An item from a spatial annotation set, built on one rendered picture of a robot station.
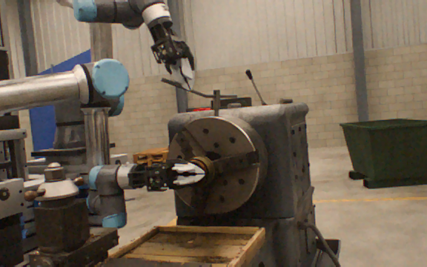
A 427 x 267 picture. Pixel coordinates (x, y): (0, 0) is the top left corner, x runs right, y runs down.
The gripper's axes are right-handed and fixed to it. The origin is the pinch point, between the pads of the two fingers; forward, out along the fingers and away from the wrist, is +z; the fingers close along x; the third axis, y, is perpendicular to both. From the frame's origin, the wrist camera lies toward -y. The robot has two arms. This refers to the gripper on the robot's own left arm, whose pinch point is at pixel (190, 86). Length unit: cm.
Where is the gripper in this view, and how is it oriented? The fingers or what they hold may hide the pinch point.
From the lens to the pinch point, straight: 119.8
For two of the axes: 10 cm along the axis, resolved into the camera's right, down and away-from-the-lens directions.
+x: 8.5, -4.0, -3.5
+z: 4.0, 9.1, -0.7
